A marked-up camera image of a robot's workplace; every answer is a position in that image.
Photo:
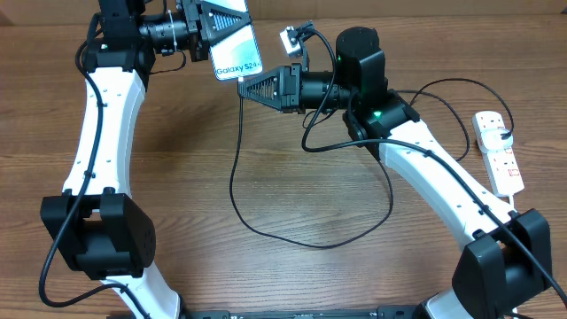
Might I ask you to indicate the Galaxy smartphone blue screen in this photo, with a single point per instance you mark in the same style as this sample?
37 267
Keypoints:
238 55

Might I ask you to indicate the white power strip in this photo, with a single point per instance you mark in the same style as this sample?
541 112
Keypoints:
501 166

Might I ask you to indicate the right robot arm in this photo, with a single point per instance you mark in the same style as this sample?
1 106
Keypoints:
506 256

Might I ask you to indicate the white charger adapter plug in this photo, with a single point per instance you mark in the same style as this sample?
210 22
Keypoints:
495 139

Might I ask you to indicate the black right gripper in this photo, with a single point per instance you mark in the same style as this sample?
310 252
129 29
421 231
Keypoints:
290 87

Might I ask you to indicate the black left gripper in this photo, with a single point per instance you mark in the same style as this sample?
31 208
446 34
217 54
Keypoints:
210 15

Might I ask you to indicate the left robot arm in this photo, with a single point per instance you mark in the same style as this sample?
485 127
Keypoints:
94 223

